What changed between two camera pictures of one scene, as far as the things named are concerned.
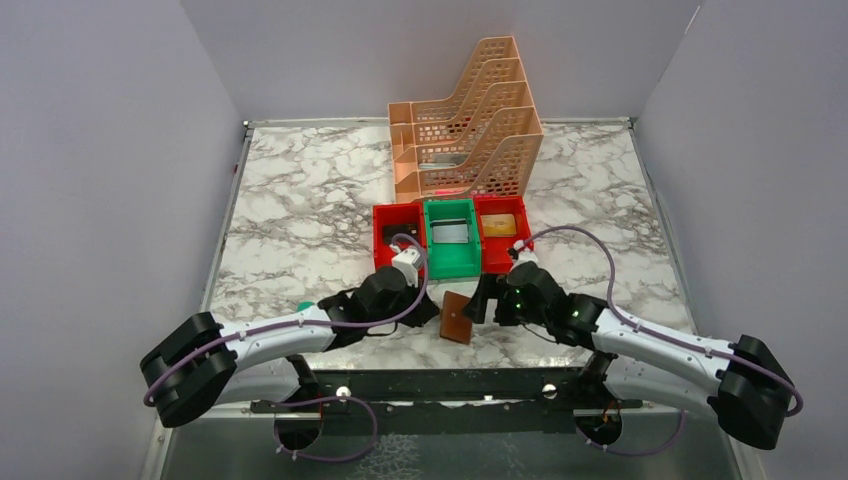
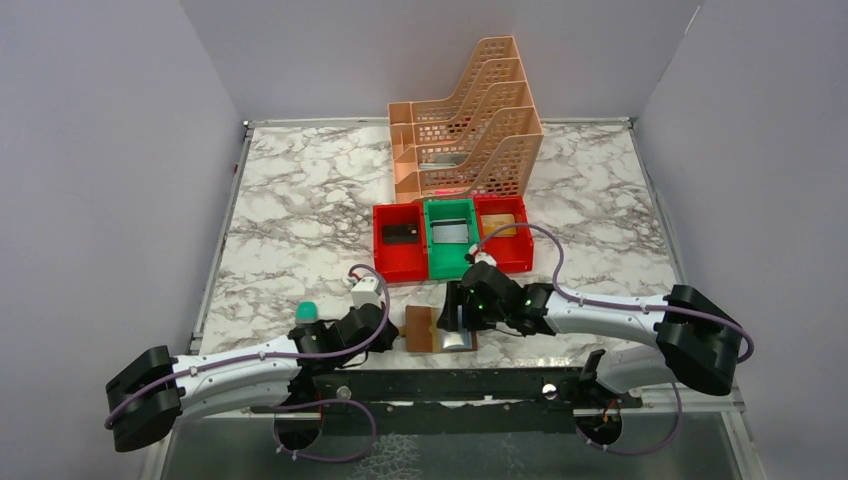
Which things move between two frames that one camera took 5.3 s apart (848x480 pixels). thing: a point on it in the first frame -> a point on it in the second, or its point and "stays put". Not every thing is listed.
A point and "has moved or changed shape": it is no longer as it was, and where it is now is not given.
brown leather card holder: x=454 y=324 has moved or changed shape
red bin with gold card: x=504 y=224 stays put
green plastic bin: x=452 y=238 stays put
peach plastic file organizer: x=480 y=143 stays put
